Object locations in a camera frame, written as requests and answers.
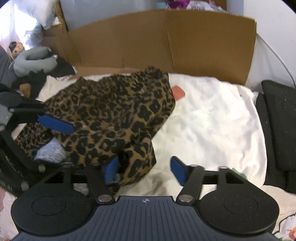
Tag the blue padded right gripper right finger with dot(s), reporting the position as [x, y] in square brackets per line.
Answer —
[180, 170]

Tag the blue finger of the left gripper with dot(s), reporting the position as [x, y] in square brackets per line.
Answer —
[56, 124]

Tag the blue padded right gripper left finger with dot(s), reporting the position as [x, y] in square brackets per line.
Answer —
[110, 174]

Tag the leopard print garment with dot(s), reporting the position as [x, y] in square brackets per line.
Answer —
[115, 117]

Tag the light blue knitted cloth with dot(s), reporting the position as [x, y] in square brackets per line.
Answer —
[52, 152]

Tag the white patterned bed sheet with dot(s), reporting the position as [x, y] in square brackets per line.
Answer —
[215, 123]

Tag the small plush toy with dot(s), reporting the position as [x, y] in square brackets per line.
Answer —
[16, 48]

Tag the black fabric cushion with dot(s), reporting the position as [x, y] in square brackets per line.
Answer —
[276, 110]

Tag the brown cardboard sheet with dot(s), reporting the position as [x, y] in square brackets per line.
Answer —
[198, 43]

